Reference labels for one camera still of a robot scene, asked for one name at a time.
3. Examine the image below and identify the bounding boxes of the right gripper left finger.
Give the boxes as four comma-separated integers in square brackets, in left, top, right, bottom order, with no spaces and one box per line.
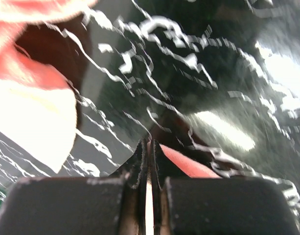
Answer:
[0,140,147,235]

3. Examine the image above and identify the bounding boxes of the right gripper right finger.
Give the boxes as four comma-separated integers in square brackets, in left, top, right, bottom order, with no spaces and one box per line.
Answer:
[150,141,300,235]

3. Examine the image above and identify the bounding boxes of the pink towel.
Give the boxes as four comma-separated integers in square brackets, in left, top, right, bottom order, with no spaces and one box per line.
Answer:
[0,0,95,173]
[145,144,221,235]

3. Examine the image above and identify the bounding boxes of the crumpled pink towel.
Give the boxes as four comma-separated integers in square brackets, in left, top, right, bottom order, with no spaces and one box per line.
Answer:
[0,0,95,173]

